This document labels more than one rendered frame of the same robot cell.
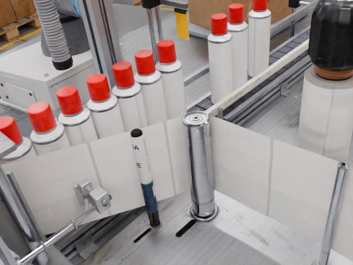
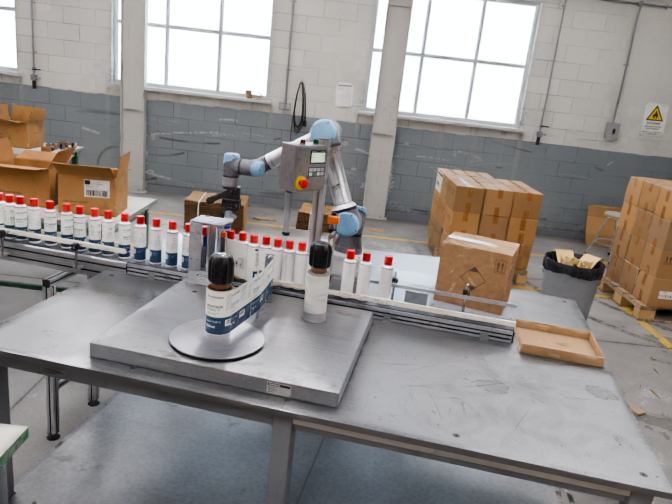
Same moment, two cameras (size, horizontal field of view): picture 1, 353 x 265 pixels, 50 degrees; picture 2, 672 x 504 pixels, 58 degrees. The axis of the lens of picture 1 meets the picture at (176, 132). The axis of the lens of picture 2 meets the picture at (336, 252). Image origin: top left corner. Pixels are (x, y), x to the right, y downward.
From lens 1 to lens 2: 210 cm
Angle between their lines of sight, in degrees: 50
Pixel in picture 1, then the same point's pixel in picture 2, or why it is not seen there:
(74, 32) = (345, 241)
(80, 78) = not seen: hidden behind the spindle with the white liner
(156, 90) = (298, 258)
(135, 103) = (286, 256)
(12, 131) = (242, 235)
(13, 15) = not seen: hidden behind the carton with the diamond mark
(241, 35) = (362, 267)
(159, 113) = (297, 270)
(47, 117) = (253, 238)
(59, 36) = (286, 222)
